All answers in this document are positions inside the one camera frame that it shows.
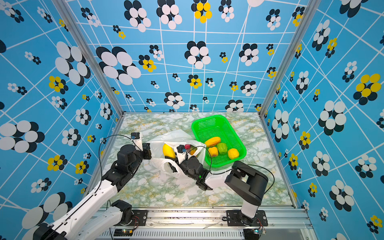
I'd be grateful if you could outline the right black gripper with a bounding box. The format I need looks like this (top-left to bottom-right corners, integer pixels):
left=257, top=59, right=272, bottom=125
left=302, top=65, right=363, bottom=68
left=166, top=152, right=200, bottom=183

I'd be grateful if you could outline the white plastic bag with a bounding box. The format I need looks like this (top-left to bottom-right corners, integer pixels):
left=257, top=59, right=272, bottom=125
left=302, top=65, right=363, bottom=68
left=149, top=130, right=206, bottom=179

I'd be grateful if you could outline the orange yellow papaya fruit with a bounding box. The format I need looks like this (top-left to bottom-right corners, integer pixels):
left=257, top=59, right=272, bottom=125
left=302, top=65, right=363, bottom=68
left=205, top=137, right=221, bottom=148

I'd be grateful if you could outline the green fruit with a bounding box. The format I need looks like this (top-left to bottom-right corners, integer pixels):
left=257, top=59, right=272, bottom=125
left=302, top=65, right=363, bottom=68
left=217, top=143, right=228, bottom=155

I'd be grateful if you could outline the yellow lemon fruit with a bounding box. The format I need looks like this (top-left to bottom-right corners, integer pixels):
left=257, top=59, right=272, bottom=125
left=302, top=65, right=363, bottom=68
left=228, top=148, right=240, bottom=160

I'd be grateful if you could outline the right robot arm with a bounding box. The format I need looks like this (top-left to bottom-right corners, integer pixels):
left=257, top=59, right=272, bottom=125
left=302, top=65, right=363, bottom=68
left=166, top=156, right=269, bottom=226

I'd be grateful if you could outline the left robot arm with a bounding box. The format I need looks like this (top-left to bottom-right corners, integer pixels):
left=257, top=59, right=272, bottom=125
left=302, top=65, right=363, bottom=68
left=29, top=143, right=152, bottom=240

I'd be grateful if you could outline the green plastic basket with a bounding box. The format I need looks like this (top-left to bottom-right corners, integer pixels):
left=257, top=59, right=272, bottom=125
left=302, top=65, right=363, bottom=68
left=191, top=115, right=247, bottom=168

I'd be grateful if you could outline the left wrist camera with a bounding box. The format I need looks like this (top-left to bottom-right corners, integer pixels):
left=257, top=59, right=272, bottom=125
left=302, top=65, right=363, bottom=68
left=131, top=132, right=143, bottom=152

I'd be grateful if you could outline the left black camera cable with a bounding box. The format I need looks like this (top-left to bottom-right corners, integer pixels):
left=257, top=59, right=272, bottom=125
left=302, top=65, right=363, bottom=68
left=97, top=134, right=134, bottom=193

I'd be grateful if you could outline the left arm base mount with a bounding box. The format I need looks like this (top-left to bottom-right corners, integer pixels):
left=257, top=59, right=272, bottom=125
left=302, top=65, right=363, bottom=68
left=111, top=200, right=148, bottom=227

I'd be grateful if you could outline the aluminium front rail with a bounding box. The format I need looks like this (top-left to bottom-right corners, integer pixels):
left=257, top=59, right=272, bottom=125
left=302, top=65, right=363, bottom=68
left=71, top=206, right=319, bottom=240

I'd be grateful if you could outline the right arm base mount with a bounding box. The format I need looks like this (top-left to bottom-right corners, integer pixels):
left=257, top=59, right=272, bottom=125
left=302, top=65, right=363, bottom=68
left=222, top=210, right=269, bottom=227

